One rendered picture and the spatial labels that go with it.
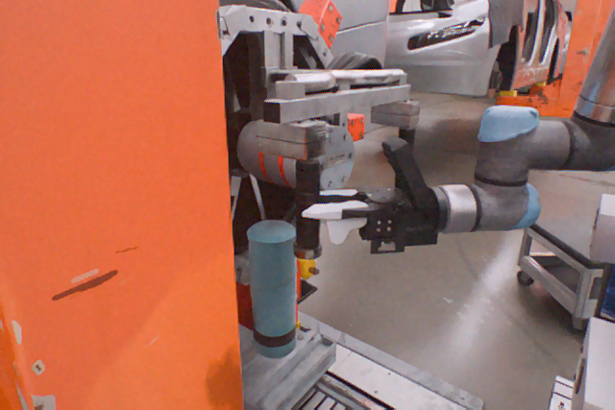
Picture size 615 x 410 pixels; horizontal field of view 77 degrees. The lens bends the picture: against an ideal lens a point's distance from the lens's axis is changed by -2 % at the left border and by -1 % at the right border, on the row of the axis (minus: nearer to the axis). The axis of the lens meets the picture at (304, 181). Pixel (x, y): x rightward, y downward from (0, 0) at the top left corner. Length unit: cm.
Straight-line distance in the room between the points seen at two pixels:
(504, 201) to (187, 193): 48
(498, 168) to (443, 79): 265
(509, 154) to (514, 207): 8
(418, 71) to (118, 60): 304
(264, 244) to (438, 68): 269
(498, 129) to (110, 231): 52
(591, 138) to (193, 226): 56
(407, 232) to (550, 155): 23
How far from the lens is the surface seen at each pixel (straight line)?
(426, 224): 63
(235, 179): 89
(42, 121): 24
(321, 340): 138
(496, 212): 65
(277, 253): 69
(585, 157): 68
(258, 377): 116
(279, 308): 75
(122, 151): 26
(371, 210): 55
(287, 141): 54
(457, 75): 328
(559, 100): 427
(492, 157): 63
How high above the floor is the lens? 104
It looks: 18 degrees down
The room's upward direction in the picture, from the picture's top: straight up
